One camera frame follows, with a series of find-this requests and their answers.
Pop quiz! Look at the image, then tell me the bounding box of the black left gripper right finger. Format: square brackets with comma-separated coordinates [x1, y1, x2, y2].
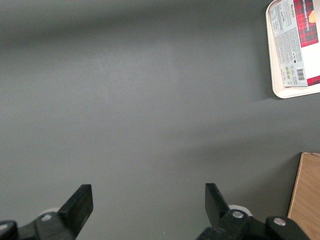
[196, 183, 311, 240]

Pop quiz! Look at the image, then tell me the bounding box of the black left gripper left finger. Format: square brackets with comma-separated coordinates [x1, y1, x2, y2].
[0, 184, 94, 240]

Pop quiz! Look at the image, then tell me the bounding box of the cream plastic tray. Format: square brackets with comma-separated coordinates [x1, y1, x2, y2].
[265, 0, 320, 100]

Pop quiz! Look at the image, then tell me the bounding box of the light wooden board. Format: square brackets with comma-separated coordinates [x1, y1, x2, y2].
[287, 151, 320, 240]

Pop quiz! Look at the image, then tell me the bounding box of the red tartan shortbread box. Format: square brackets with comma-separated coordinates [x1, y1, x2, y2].
[269, 0, 320, 88]

